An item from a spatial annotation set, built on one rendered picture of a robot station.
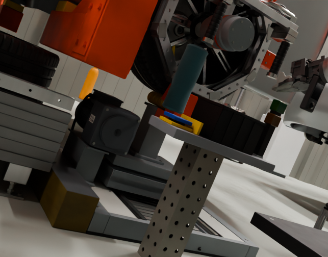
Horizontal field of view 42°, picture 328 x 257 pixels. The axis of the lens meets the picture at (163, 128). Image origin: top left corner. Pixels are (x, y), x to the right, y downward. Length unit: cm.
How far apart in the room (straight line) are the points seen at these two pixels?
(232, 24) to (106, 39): 51
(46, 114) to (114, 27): 37
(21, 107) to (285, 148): 615
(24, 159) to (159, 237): 52
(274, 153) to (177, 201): 586
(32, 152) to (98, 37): 45
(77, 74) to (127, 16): 451
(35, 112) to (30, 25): 427
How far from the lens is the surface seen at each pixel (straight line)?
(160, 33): 167
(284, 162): 738
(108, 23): 141
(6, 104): 146
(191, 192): 137
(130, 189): 180
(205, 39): 152
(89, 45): 141
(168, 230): 139
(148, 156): 193
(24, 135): 148
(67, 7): 191
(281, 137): 718
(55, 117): 149
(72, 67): 589
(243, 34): 170
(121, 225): 151
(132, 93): 625
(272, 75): 172
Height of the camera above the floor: 53
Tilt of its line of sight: 4 degrees down
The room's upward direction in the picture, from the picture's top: 23 degrees clockwise
